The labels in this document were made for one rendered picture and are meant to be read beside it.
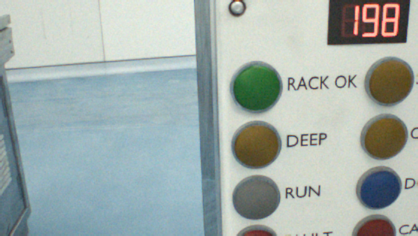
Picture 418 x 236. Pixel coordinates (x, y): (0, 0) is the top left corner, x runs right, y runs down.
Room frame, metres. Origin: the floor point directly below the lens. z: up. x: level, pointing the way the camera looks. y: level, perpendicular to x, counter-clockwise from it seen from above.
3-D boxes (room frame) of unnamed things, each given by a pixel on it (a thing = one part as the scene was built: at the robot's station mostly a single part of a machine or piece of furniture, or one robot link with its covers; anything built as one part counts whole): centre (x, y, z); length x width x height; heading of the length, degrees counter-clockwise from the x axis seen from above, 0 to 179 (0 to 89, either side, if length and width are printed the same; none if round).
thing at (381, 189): (0.27, -0.08, 0.96); 0.03 x 0.01 x 0.03; 98
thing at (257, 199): (0.26, 0.00, 0.96); 0.03 x 0.01 x 0.03; 98
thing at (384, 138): (0.27, -0.08, 0.99); 0.03 x 0.01 x 0.03; 98
